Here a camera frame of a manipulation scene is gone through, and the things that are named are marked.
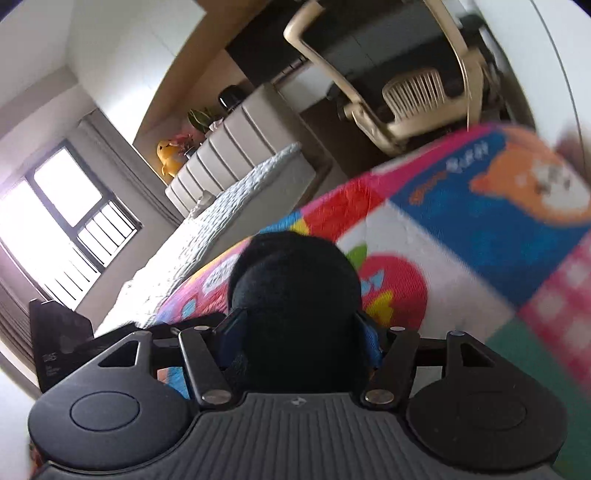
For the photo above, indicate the colourful cartoon play mat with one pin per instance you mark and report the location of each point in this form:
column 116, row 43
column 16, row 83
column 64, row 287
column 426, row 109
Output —
column 445, row 239

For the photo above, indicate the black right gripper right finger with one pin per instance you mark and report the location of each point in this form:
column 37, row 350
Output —
column 391, row 355

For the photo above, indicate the yellow duck plush toy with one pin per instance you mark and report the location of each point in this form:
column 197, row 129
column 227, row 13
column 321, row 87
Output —
column 171, row 157

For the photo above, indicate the beige mesh office chair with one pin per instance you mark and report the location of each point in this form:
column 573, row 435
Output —
column 400, row 70

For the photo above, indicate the grey window curtain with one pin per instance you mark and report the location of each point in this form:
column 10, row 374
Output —
column 131, row 165

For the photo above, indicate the white baby shoe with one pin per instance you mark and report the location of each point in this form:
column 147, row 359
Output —
column 206, row 200

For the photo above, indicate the black computer monitor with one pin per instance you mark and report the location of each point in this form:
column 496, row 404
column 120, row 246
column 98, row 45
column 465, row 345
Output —
column 262, row 52

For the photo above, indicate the beige padded bed headboard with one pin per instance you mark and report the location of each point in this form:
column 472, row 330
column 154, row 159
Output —
column 259, row 128

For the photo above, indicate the black round speaker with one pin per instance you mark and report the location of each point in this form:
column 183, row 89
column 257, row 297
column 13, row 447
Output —
column 232, row 96

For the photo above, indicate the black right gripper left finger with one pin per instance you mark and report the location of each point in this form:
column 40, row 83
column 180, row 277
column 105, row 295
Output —
column 209, row 345

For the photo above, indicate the black knit garment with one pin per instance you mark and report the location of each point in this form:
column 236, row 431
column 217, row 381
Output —
column 302, row 298

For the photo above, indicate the white quilted mattress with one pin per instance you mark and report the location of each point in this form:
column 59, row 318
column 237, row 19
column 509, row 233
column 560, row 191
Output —
column 267, row 194

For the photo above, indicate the green snake plant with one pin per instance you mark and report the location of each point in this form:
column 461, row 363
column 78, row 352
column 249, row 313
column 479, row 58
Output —
column 203, row 120

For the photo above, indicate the pink flower pot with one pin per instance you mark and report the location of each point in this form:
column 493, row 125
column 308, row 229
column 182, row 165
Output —
column 186, row 144

